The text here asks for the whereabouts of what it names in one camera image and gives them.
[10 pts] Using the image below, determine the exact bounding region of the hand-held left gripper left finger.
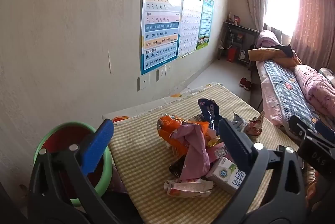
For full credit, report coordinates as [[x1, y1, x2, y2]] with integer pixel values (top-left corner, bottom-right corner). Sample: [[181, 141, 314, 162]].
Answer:
[[27, 119, 116, 224]]

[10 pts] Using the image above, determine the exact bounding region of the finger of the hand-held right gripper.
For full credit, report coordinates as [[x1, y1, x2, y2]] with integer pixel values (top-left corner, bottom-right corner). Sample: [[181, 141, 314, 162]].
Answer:
[[289, 115, 318, 141], [315, 120, 335, 144]]

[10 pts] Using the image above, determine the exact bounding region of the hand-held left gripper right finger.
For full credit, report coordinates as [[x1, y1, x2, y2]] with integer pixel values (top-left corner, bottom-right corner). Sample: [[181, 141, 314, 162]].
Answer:
[[217, 118, 308, 224]]

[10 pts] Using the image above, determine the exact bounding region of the silver blue wrapper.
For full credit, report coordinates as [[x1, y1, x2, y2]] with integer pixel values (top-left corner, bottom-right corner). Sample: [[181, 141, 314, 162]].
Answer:
[[232, 111, 249, 133]]

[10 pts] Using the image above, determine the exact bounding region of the paper ball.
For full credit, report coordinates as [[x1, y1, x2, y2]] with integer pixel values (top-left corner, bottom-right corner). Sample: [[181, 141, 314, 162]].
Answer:
[[246, 111, 266, 138]]

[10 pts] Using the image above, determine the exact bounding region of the white milk carton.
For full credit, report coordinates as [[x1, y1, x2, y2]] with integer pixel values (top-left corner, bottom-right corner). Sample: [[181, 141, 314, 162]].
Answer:
[[205, 156, 248, 194]]

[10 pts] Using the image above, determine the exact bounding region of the blue cookie wrapper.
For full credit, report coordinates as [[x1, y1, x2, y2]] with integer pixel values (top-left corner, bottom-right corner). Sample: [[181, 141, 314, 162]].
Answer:
[[197, 98, 223, 135]]

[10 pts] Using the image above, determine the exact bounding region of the red bin with green rim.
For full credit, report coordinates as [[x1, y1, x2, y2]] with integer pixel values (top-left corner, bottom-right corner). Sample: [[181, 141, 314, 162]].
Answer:
[[33, 122, 113, 207]]

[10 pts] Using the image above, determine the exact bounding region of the mauve pink plastic wrapper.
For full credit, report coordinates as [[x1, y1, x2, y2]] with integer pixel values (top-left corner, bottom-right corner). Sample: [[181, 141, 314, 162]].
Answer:
[[170, 123, 218, 183]]

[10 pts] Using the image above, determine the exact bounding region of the dark brown wrapper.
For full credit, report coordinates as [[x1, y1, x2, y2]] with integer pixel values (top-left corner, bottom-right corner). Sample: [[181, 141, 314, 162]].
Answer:
[[169, 154, 189, 177]]

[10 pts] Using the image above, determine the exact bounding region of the orange snack wrapper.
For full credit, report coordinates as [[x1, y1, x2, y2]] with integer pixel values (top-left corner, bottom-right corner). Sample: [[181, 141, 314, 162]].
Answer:
[[156, 115, 220, 156]]

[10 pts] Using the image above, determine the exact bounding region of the white orange wrapper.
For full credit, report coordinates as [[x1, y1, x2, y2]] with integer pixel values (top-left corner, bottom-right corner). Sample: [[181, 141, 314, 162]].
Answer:
[[164, 178, 214, 198]]

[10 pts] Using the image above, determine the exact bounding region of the person's right hand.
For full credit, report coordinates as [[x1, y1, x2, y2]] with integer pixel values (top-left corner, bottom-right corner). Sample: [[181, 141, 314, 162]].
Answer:
[[306, 178, 319, 201]]

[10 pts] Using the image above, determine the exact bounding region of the blue checkered bed cover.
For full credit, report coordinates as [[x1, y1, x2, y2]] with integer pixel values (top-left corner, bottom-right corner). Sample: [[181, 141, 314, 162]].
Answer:
[[263, 60, 322, 130]]

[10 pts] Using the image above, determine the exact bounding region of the bed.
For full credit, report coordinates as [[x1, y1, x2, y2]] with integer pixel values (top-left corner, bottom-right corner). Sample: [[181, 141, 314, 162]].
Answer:
[[255, 59, 335, 135]]

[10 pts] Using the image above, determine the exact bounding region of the pink floral quilt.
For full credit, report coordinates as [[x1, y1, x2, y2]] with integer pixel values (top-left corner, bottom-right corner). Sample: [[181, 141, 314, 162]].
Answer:
[[294, 65, 335, 117]]

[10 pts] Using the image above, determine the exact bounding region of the dark garment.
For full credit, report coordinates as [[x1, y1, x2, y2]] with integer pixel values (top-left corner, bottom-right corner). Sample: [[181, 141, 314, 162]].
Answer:
[[272, 44, 295, 58]]

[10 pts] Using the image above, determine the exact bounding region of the orange blanket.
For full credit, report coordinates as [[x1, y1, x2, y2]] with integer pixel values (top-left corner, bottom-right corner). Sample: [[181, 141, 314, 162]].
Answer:
[[249, 47, 301, 70]]

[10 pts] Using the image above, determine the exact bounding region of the red box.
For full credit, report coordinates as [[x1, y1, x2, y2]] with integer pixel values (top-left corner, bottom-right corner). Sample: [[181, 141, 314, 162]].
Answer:
[[226, 47, 237, 62]]

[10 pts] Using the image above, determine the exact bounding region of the folded pink quilt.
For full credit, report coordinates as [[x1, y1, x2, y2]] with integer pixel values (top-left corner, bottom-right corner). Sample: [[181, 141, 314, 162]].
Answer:
[[256, 30, 282, 50]]

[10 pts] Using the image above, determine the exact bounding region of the pink patterned curtain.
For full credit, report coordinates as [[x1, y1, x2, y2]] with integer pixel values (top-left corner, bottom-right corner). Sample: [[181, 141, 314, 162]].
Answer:
[[289, 0, 335, 73]]

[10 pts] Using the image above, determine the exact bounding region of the dark metal shelf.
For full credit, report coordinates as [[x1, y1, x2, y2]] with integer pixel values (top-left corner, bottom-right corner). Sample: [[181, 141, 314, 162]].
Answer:
[[218, 21, 259, 67]]

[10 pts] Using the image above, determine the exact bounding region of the window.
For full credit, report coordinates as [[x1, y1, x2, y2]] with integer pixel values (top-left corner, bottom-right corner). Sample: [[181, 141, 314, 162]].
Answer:
[[264, 0, 300, 38]]

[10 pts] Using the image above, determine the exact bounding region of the green-blue chart wall poster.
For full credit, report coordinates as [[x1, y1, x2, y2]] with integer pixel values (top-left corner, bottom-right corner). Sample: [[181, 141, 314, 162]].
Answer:
[[196, 0, 214, 50]]

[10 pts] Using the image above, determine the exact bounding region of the white chart wall poster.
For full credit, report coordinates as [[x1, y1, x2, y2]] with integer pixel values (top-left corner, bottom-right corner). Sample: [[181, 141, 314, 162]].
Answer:
[[177, 0, 204, 58]]

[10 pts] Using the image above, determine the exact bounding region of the blue letter wall poster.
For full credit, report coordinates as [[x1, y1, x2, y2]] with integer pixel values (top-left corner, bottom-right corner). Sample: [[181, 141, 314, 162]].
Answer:
[[140, 0, 184, 76]]

